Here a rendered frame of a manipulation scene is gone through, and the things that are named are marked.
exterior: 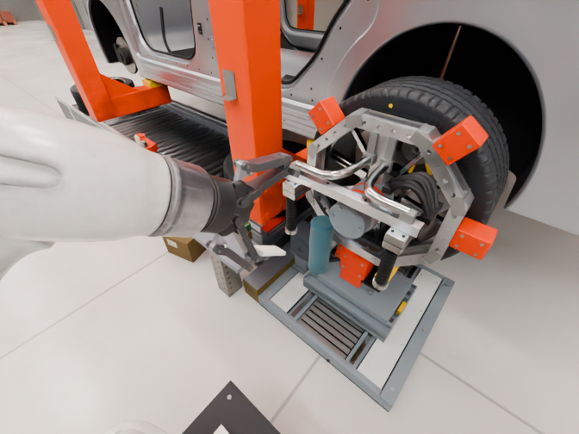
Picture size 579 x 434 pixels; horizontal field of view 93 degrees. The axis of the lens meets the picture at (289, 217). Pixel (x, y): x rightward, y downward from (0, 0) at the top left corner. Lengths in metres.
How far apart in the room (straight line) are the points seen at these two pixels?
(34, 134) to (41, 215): 0.06
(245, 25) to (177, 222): 0.77
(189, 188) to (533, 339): 1.91
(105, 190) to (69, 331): 1.73
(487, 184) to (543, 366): 1.22
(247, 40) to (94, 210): 0.81
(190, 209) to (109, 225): 0.08
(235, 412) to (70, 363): 0.97
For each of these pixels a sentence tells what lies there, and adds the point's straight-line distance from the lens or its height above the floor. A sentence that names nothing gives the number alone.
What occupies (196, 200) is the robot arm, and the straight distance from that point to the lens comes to 0.31.
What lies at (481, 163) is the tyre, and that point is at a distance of 0.90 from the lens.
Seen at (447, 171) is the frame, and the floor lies 1.04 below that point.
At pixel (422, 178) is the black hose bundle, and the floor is 1.04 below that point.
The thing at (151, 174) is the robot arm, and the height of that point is 1.28.
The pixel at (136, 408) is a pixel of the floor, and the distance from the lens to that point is 1.61.
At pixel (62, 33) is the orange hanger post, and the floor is 1.14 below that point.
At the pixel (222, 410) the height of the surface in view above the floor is 0.30.
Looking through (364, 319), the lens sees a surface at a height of 0.16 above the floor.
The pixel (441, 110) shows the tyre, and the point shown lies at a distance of 0.89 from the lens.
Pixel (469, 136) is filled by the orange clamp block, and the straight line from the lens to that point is 0.79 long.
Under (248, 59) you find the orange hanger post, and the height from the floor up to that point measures 1.23.
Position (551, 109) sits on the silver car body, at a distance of 1.20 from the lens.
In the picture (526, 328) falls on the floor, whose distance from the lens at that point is 2.04.
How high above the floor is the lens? 1.42
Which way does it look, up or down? 41 degrees down
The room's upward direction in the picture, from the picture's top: straight up
